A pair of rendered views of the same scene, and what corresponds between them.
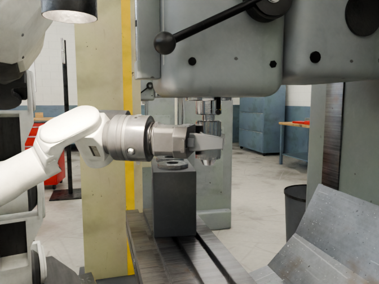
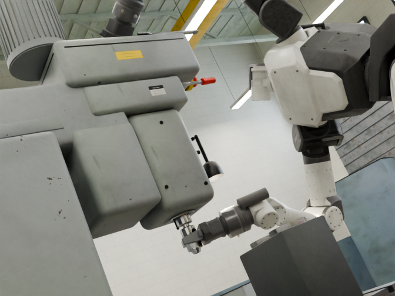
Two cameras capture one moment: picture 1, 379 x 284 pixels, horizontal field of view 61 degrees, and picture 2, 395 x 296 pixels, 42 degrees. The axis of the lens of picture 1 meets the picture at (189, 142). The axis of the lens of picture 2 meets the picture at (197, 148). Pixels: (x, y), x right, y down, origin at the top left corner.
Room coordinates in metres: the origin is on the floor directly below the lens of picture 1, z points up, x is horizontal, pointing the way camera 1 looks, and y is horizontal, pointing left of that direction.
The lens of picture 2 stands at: (2.08, -0.45, 1.03)
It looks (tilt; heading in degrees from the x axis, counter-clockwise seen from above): 16 degrees up; 160
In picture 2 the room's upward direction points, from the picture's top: 24 degrees counter-clockwise
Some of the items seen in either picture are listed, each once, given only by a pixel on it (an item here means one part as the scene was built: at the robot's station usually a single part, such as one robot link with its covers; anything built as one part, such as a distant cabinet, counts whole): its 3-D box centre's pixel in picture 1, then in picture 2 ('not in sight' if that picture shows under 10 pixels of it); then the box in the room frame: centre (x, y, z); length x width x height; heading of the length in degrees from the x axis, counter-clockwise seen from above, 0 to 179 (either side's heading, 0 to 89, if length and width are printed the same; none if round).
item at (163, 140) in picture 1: (159, 140); (219, 228); (0.61, 0.06, 1.23); 0.13 x 0.12 x 0.10; 170
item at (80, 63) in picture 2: not in sight; (119, 77); (0.59, -0.05, 1.81); 0.47 x 0.26 x 0.16; 105
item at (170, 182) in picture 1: (171, 191); (295, 272); (0.97, 0.06, 1.03); 0.22 x 0.12 x 0.20; 8
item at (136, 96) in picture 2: not in sight; (126, 113); (0.60, -0.08, 1.68); 0.34 x 0.24 x 0.10; 105
